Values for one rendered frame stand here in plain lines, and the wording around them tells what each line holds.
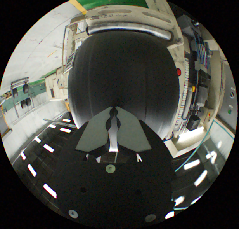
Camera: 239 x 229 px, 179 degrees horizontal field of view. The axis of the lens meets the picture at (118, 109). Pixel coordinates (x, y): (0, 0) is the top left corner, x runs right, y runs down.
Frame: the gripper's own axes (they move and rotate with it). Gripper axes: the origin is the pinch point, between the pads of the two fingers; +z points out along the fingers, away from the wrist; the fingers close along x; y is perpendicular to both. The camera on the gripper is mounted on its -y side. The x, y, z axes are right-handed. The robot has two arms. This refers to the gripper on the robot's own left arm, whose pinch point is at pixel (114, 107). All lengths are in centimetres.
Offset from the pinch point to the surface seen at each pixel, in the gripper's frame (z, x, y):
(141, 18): 16.8, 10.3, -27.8
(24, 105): 164, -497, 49
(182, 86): 22.6, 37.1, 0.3
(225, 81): 3, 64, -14
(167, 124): 0.7, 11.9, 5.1
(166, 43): 23.0, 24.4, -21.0
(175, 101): 1.7, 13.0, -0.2
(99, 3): 76, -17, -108
